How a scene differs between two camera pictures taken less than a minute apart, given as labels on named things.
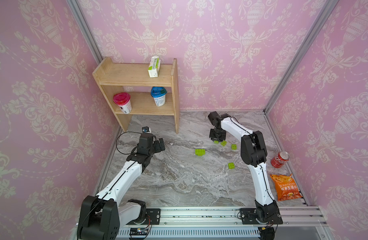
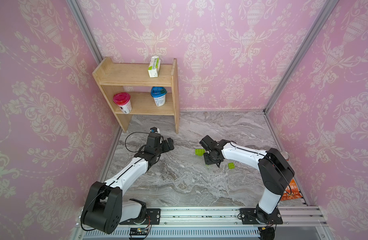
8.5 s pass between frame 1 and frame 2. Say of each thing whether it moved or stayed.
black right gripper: moved
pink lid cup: stayed
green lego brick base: stayed
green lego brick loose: stayed
